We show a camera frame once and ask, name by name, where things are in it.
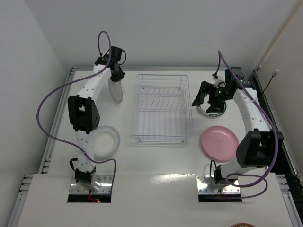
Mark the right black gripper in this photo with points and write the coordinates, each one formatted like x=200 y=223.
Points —
x=211 y=95

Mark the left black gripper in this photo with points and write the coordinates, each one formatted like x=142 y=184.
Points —
x=117 y=75

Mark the white ribbed plate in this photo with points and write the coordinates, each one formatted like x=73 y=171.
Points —
x=116 y=91

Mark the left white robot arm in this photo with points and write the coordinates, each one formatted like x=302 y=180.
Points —
x=84 y=115

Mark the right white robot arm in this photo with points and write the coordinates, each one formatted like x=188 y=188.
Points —
x=262 y=142

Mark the green rimmed white plate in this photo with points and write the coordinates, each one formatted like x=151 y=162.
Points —
x=203 y=108

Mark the pink plate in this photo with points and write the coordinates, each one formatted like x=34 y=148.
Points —
x=219 y=143

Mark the clear glass plate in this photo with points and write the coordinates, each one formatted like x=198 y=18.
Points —
x=103 y=143

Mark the brown round object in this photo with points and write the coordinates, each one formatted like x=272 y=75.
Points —
x=242 y=224

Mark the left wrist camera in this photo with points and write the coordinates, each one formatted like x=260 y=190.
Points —
x=105 y=57

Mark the white wire dish rack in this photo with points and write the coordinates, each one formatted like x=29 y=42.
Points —
x=162 y=109

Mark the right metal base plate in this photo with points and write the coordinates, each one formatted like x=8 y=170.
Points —
x=207 y=186

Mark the metal base plate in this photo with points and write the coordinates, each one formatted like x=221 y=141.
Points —
x=100 y=185
x=207 y=186

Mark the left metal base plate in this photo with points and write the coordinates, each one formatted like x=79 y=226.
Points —
x=100 y=185

